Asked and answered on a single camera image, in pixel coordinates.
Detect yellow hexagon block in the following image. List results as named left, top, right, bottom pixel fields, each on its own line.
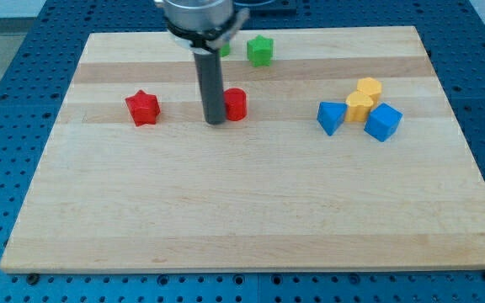
left=356, top=77, right=382, bottom=107

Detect blue triangle block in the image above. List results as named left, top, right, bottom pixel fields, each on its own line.
left=317, top=102, right=347, bottom=136

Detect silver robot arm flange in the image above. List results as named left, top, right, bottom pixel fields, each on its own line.
left=154, top=0, right=250, bottom=55

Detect blue cube block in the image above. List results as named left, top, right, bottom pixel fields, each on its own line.
left=364, top=104, right=403, bottom=142

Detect yellow heart block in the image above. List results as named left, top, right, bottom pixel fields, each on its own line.
left=344, top=91, right=374, bottom=122

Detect red star block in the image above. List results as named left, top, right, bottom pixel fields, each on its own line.
left=125, top=90, right=161, bottom=126

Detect wooden board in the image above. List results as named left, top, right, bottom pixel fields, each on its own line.
left=0, top=26, right=485, bottom=274

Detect green star block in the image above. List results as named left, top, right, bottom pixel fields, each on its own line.
left=247, top=35, right=274, bottom=67

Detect green cylinder block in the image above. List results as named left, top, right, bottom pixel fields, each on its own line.
left=220, top=43, right=231, bottom=57

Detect red cylinder block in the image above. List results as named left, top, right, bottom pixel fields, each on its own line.
left=224, top=88, right=248, bottom=121

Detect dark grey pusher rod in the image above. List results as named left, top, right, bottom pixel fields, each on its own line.
left=194, top=50, right=227, bottom=125

